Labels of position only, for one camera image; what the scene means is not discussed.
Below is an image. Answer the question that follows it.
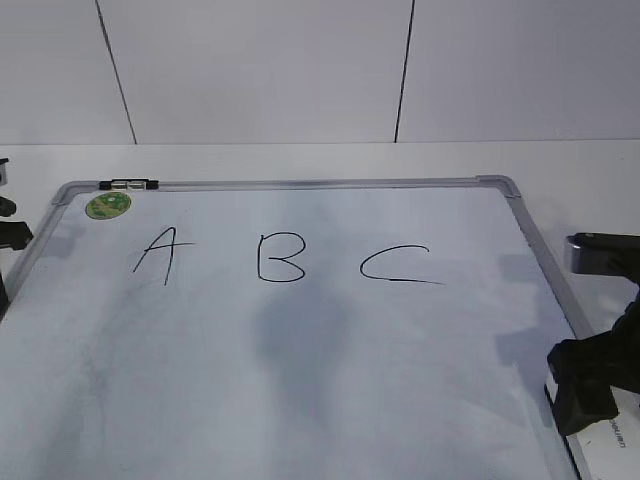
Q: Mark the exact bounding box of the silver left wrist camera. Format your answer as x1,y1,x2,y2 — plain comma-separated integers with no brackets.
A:
0,158,9,186

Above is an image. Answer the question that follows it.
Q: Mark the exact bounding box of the black and silver hanger clip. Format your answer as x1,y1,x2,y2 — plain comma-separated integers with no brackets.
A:
98,179,159,191

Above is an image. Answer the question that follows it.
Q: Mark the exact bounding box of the round green magnet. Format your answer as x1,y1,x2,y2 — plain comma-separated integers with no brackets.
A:
85,192,132,220

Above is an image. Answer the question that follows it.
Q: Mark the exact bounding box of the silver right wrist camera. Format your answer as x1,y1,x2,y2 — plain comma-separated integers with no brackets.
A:
565,232,639,283

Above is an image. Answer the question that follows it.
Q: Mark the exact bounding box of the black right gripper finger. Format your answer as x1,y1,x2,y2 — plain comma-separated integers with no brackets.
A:
547,337,619,435

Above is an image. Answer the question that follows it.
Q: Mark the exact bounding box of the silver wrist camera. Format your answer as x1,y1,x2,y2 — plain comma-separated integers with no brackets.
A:
565,232,639,283
0,158,9,186

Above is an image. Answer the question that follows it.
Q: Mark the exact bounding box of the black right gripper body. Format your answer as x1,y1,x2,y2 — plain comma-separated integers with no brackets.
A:
607,295,639,385

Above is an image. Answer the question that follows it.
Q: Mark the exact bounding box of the white board with grey frame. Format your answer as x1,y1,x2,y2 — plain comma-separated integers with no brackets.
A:
1,177,578,479

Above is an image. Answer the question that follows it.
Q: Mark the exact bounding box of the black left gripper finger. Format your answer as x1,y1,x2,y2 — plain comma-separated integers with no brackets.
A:
0,198,17,216
0,221,34,251

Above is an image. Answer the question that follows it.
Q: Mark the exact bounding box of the white board eraser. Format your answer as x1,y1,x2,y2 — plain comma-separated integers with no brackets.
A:
560,388,639,480

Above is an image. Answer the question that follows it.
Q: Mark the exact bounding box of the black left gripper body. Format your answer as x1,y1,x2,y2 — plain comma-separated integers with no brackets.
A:
0,275,9,315

